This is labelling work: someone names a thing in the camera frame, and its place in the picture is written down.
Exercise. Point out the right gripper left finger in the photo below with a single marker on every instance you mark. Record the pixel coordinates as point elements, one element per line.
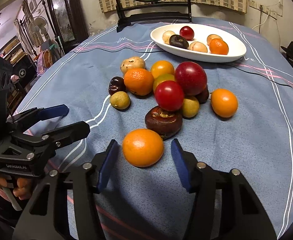
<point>46,214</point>

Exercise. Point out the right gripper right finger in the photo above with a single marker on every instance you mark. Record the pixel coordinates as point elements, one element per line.
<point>242,214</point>

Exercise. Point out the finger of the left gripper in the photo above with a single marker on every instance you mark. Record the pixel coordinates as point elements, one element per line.
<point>48,142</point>
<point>26,119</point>

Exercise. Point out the dark purple plum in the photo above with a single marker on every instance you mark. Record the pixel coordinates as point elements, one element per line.
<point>116,84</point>

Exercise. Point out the smooth orange fruit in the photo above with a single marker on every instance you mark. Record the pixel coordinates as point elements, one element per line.
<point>142,147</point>

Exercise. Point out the brown water chestnut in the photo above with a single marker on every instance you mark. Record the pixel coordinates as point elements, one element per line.
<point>165,124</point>

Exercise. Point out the small dark red plum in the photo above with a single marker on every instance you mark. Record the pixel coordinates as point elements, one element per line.
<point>203,96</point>

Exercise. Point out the spotted pale apple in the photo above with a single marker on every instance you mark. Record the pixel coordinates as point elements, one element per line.
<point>133,62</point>

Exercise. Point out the small red tomato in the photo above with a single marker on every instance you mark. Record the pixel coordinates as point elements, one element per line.
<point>169,96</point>

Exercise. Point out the green yellow tomato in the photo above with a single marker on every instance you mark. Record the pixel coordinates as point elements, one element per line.
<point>161,79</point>

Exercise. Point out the yellow orange tomato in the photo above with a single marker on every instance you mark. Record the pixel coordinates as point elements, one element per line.
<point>162,67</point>

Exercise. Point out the large red plum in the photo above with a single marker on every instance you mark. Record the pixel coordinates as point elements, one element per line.
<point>191,77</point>

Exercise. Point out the pale yellow round fruit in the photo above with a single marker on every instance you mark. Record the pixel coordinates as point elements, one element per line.
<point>166,36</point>

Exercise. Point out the large orange mandarin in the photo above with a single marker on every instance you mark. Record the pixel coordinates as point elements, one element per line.
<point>218,46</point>

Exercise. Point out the small orange fruit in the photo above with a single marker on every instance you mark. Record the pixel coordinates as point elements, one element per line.
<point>224,103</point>

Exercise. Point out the textured orange mandarin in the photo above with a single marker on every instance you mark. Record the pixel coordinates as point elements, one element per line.
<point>139,81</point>

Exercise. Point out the dark mangosteen fruit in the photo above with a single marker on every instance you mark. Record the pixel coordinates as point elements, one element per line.
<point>178,41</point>

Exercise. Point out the pale speckled fruit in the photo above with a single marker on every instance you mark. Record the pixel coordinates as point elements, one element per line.
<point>198,47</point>

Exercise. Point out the tan melon fruit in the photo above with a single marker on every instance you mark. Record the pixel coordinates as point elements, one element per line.
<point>211,37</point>

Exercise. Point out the person left hand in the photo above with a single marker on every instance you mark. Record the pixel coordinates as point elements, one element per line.
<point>22,190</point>

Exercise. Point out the blue striped tablecloth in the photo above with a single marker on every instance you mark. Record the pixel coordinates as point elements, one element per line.
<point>150,203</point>

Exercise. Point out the standing fan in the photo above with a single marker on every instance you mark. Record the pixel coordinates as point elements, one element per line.
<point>39,26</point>

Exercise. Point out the dark framed painting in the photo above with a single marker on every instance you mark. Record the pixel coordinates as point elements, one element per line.
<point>69,22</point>

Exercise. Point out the white oval plate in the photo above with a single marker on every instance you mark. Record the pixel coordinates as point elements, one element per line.
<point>236,48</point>

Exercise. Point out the goldfish screen black frame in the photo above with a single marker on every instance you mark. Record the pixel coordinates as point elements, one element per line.
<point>125,21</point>

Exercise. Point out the wall power strip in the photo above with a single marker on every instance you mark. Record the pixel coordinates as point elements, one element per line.
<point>263,8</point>

